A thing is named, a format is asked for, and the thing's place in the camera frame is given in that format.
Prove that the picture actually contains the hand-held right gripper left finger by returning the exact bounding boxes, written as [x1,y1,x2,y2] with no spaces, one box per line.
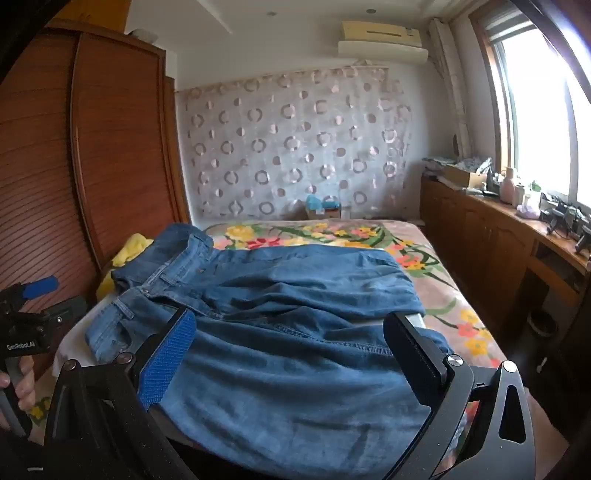
[44,308,197,480]

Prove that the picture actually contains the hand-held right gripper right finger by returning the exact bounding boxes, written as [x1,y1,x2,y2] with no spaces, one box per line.
[383,313,539,480]

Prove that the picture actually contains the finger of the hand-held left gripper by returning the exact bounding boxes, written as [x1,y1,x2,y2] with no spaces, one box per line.
[44,296,88,335]
[0,276,60,315]

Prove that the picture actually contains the blue denim pants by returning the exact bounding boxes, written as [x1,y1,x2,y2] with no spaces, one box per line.
[85,223,458,480]

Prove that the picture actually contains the person's left hand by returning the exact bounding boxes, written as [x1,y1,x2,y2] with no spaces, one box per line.
[0,355,37,430]

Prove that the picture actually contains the strawberry print sheet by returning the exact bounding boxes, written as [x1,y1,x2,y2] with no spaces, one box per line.
[58,295,428,370]

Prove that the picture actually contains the floral blanket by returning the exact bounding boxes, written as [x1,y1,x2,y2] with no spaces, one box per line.
[203,219,509,370]

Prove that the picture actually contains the yellow cloth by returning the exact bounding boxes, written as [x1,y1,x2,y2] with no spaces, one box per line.
[96,233,155,298]

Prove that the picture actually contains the dark trash bin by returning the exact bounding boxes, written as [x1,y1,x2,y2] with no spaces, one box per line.
[526,308,557,337]

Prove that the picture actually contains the wooden window cabinet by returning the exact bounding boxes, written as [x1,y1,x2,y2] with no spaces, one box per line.
[419,178,591,352]

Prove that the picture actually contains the wooden wardrobe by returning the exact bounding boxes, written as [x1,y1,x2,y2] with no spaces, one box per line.
[0,21,192,370]

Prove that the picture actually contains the cardboard box with blue items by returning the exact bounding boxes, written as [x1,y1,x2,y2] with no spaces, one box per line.
[305,195,342,221]

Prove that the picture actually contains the open cardboard box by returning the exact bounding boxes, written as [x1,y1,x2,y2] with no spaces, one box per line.
[443,164,488,190]

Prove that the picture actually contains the stack of folded cloths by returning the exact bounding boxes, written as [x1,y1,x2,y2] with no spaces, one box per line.
[421,157,455,178]

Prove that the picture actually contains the pink bottle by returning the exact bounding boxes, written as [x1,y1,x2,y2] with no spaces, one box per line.
[500,167,518,205]

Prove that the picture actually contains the black device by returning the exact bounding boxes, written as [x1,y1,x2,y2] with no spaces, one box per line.
[540,196,591,257]

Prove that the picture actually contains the circle patterned sheer curtain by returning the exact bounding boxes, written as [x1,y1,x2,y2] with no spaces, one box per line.
[174,65,414,222]

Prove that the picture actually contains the gathered window curtain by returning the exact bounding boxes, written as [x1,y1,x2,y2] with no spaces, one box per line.
[427,18,472,158]

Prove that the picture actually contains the window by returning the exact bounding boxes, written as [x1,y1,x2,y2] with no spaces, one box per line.
[468,0,591,204]

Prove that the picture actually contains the wall air conditioner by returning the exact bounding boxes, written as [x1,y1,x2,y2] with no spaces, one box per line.
[337,19,430,63]

